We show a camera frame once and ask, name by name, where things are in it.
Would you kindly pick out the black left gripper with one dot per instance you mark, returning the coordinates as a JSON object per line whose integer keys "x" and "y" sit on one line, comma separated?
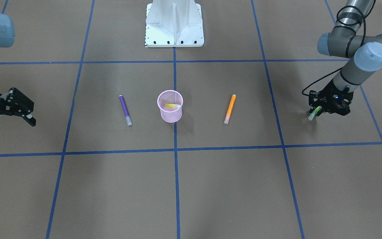
{"x": 329, "y": 92}

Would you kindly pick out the green highlighter pen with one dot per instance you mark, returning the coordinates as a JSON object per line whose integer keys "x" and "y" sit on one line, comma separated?
{"x": 312, "y": 116}

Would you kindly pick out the yellow highlighter pen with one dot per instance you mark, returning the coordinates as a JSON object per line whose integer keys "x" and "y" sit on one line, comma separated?
{"x": 173, "y": 106}

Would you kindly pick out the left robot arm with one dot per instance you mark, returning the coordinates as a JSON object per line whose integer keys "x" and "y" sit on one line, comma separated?
{"x": 363, "y": 52}

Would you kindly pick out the orange highlighter pen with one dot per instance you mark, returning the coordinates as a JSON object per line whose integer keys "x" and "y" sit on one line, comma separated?
{"x": 229, "y": 109}

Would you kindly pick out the purple highlighter pen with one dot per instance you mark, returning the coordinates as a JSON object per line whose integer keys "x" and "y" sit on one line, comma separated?
{"x": 125, "y": 110}

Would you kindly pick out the pink mesh pen holder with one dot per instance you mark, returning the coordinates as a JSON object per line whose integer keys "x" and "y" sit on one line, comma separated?
{"x": 170, "y": 96}

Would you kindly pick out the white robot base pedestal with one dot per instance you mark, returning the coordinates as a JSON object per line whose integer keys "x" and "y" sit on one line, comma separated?
{"x": 174, "y": 23}

